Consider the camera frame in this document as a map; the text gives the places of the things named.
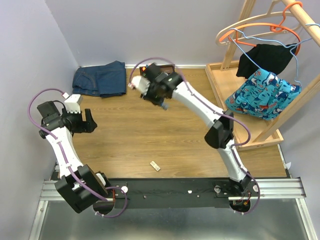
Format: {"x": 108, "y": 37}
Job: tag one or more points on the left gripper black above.
{"x": 88, "y": 126}

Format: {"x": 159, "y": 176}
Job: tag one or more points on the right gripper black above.
{"x": 157, "y": 102}

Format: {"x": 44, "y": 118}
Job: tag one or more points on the blue and grey glue stick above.
{"x": 164, "y": 106}

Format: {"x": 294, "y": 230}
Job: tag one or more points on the brown wooden desk organizer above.
{"x": 167, "y": 68}

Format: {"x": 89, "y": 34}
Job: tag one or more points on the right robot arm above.
{"x": 220, "y": 123}

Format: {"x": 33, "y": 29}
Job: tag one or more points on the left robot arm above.
{"x": 78, "y": 182}

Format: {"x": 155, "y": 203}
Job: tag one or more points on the folded blue jeans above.
{"x": 103, "y": 81}

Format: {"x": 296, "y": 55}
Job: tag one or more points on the beige eraser block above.
{"x": 155, "y": 166}

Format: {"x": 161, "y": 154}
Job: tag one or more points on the wooden clothes hanger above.
{"x": 250, "y": 21}

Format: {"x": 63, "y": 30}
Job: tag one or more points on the wooden clothes rack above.
{"x": 252, "y": 132}

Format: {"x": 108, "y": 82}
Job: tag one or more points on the blue shark print shorts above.
{"x": 263, "y": 95}

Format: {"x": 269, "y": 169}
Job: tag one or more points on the black garment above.
{"x": 272, "y": 58}

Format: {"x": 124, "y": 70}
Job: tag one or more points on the orange plastic hanger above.
{"x": 260, "y": 26}

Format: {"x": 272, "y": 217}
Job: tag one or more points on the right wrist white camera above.
{"x": 140, "y": 83}

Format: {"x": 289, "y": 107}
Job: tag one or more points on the wrist white camera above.
{"x": 72, "y": 102}
{"x": 140, "y": 83}

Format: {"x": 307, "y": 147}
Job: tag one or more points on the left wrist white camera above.
{"x": 72, "y": 102}

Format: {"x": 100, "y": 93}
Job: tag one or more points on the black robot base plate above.
{"x": 163, "y": 193}

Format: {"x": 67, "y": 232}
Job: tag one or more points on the aluminium frame rail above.
{"x": 174, "y": 209}

